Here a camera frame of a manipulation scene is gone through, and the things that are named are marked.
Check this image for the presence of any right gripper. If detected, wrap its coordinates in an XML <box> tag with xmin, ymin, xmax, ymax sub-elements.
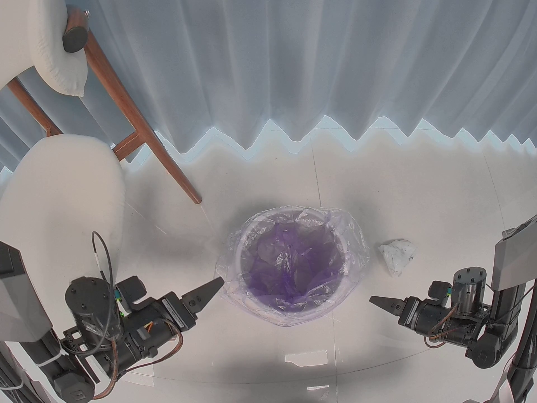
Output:
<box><xmin>399</xmin><ymin>296</ymin><xmax>458</xmax><ymax>343</ymax></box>

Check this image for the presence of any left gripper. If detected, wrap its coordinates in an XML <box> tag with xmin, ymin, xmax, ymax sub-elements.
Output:
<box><xmin>113</xmin><ymin>292</ymin><xmax>198</xmax><ymax>364</ymax></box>

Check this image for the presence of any purple plastic bag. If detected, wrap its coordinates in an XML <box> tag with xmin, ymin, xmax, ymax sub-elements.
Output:
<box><xmin>214</xmin><ymin>205</ymin><xmax>371</xmax><ymax>328</ymax></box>

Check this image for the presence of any white trash bin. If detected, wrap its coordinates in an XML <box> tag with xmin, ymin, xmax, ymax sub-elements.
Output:
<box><xmin>237</xmin><ymin>210</ymin><xmax>351</xmax><ymax>314</ymax></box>

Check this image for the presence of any crumpled white paper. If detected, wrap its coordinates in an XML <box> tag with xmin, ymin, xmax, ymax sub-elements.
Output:
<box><xmin>379</xmin><ymin>238</ymin><xmax>418</xmax><ymax>278</ymax></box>

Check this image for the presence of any cream cushioned wooden chair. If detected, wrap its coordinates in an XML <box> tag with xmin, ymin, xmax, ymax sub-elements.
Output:
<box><xmin>0</xmin><ymin>0</ymin><xmax>203</xmax><ymax>331</ymax></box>

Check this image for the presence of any pale blue curtain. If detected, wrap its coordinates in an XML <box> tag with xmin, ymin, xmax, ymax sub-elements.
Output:
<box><xmin>0</xmin><ymin>0</ymin><xmax>537</xmax><ymax>175</ymax></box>

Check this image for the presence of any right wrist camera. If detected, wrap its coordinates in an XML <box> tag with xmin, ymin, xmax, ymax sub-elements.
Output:
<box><xmin>427</xmin><ymin>281</ymin><xmax>453</xmax><ymax>305</ymax></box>

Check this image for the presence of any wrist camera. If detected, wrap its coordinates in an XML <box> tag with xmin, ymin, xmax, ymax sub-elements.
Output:
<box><xmin>427</xmin><ymin>281</ymin><xmax>453</xmax><ymax>305</ymax></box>
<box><xmin>115</xmin><ymin>275</ymin><xmax>147</xmax><ymax>310</ymax></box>

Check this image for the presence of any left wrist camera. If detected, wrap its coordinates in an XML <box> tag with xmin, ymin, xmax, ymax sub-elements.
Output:
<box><xmin>115</xmin><ymin>275</ymin><xmax>147</xmax><ymax>310</ymax></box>

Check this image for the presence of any black cable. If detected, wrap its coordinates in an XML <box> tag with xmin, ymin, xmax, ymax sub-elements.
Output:
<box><xmin>91</xmin><ymin>231</ymin><xmax>117</xmax><ymax>305</ymax></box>

